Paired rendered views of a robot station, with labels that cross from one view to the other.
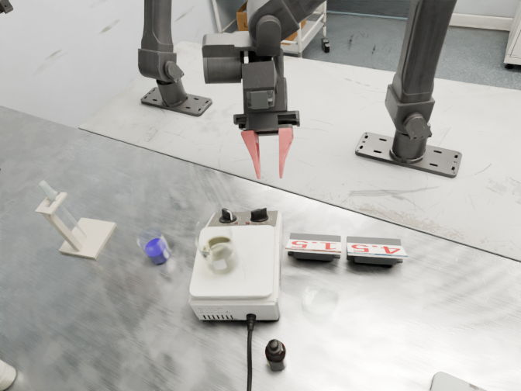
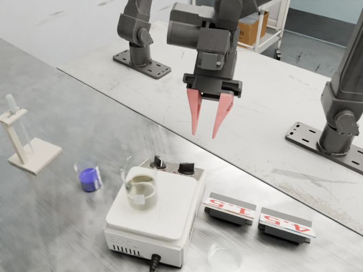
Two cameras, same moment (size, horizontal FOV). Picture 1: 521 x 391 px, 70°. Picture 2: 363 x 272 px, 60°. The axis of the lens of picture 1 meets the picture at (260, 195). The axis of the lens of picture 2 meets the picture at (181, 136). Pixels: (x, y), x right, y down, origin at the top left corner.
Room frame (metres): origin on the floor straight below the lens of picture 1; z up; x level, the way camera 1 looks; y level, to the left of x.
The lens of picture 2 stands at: (0.00, -0.01, 1.40)
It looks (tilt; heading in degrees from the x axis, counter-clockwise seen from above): 42 degrees down; 4
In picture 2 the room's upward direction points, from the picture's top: straight up
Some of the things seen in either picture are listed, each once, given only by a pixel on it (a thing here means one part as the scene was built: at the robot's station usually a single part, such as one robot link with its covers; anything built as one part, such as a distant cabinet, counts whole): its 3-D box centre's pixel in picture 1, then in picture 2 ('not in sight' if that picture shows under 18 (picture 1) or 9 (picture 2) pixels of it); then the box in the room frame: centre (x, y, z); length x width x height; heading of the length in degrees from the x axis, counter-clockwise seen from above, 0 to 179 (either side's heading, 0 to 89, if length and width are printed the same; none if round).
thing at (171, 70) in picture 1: (163, 69); (136, 34); (0.86, 0.18, 1.00); 0.09 x 0.06 x 0.06; 55
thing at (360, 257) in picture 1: (375, 247); (286, 222); (0.32, -0.17, 0.92); 0.09 x 0.06 x 0.04; 73
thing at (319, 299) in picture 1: (320, 301); (223, 259); (0.24, -0.06, 0.91); 0.06 x 0.06 x 0.02
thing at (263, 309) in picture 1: (240, 260); (160, 203); (0.33, 0.05, 0.94); 0.22 x 0.13 x 0.08; 169
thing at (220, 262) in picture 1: (216, 247); (140, 184); (0.30, 0.07, 1.02); 0.06 x 0.05 x 0.08; 29
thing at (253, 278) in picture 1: (234, 259); (153, 199); (0.30, 0.06, 0.98); 0.12 x 0.12 x 0.01; 79
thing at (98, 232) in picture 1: (72, 218); (26, 134); (0.46, 0.34, 0.96); 0.08 x 0.08 x 0.13; 68
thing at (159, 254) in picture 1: (154, 246); (88, 174); (0.39, 0.20, 0.93); 0.04 x 0.04 x 0.06
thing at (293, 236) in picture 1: (314, 243); (230, 205); (0.34, -0.08, 0.92); 0.09 x 0.06 x 0.04; 73
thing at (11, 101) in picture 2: (50, 191); (13, 104); (0.46, 0.34, 1.04); 0.01 x 0.01 x 0.04; 68
